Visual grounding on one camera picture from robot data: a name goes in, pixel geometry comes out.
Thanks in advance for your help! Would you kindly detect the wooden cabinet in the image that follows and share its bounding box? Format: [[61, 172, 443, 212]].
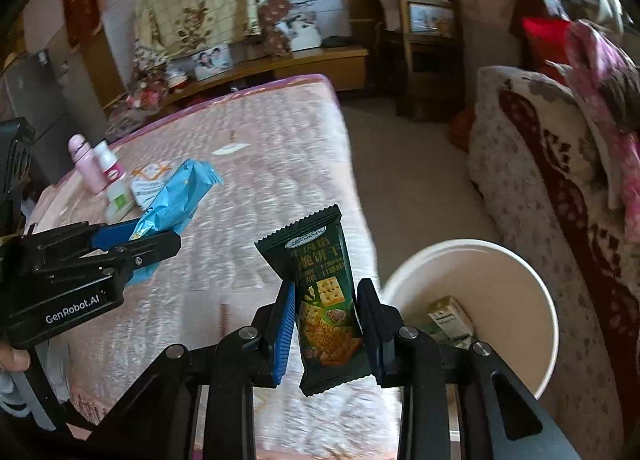
[[107, 45, 370, 138]]

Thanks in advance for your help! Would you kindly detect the pink floral cloth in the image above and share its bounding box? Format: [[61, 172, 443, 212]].
[[562, 20, 640, 211]]

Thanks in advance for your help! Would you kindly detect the blue snack packet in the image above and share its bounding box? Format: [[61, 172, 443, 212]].
[[127, 158, 224, 286]]

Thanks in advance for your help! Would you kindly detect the white bag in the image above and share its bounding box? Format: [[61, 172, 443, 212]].
[[287, 10, 323, 52]]

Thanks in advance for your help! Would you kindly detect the person's left hand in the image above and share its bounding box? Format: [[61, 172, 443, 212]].
[[0, 344, 31, 372]]

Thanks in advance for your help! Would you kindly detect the white packet with orange print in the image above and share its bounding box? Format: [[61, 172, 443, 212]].
[[131, 162, 176, 208]]

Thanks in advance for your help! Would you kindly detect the white bottle with pink label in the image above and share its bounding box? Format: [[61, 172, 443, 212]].
[[95, 140, 126, 186]]

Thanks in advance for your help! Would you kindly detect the sofa with floral cover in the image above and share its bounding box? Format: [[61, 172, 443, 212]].
[[467, 65, 640, 441]]

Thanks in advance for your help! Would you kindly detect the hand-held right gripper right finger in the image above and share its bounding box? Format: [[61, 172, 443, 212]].
[[356, 278, 583, 460]]

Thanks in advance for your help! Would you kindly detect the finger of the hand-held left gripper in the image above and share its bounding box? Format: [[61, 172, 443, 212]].
[[30, 220, 141, 262], [50, 231, 182, 291]]

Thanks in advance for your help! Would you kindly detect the small white green carton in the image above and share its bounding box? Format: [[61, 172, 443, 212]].
[[426, 295, 476, 341]]

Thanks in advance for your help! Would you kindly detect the pink quilted bed cover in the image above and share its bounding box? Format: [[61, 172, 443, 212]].
[[25, 74, 401, 460]]

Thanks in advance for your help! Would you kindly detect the small white green bottle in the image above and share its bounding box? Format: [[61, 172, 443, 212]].
[[105, 180, 137, 221]]

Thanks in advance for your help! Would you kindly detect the red cloth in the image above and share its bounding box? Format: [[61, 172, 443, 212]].
[[522, 16, 572, 64]]

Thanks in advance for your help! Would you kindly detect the green cracker packet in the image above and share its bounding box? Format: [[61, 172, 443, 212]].
[[254, 204, 377, 397]]

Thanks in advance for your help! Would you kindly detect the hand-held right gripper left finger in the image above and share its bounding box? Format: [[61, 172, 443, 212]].
[[95, 280, 297, 460]]

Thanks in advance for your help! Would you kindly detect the grey cabinet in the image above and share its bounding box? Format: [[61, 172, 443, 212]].
[[0, 50, 71, 186]]

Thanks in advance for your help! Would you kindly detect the wooden chair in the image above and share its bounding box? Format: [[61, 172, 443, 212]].
[[367, 0, 463, 116]]

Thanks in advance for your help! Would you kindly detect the pile of small items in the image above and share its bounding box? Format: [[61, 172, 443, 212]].
[[107, 60, 193, 137]]

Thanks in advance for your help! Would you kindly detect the white bin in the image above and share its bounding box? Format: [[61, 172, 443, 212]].
[[381, 238, 558, 401]]

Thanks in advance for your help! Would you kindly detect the framed photo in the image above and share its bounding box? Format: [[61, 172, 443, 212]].
[[191, 44, 233, 82]]

